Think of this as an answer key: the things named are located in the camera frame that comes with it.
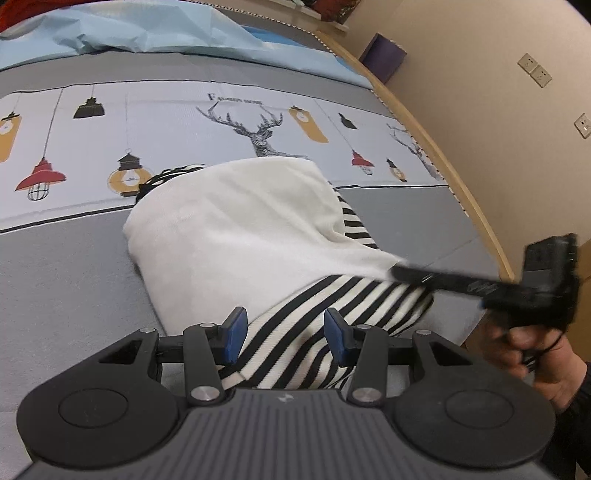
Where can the red blanket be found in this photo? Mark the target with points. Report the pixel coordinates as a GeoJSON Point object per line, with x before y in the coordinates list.
{"type": "Point", "coordinates": [9, 16]}

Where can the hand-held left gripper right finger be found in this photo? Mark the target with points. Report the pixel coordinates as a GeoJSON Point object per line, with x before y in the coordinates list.
{"type": "Point", "coordinates": [335, 338]}

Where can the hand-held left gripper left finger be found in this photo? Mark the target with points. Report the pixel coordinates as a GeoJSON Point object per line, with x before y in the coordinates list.
{"type": "Point", "coordinates": [235, 333]}

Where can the purple box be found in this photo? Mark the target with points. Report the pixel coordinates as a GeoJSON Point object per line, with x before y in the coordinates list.
{"type": "Point", "coordinates": [383, 57]}

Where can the dark red cushion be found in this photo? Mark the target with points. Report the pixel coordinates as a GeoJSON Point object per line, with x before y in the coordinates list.
{"type": "Point", "coordinates": [332, 9]}

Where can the person's right hand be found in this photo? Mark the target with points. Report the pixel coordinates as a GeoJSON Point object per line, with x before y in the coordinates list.
{"type": "Point", "coordinates": [554, 369]}

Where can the light blue quilt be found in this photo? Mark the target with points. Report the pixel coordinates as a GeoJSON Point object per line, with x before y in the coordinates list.
{"type": "Point", "coordinates": [138, 27]}

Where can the printed grey bed sheet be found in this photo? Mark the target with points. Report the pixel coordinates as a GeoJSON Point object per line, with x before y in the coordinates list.
{"type": "Point", "coordinates": [69, 277]}

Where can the wall socket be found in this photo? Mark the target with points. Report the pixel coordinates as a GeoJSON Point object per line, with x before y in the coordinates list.
{"type": "Point", "coordinates": [541, 76]}
{"type": "Point", "coordinates": [526, 62]}
{"type": "Point", "coordinates": [583, 125]}

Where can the striped and white hooded top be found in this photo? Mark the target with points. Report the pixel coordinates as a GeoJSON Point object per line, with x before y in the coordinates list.
{"type": "Point", "coordinates": [240, 230]}

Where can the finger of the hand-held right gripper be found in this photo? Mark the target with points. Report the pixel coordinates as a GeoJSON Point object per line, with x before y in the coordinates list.
{"type": "Point", "coordinates": [438, 278]}

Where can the wooden bed frame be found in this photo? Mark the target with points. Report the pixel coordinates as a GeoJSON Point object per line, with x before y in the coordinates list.
{"type": "Point", "coordinates": [494, 244]}

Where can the person's right forearm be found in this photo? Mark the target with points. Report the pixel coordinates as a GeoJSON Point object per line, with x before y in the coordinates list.
{"type": "Point", "coordinates": [582, 397]}

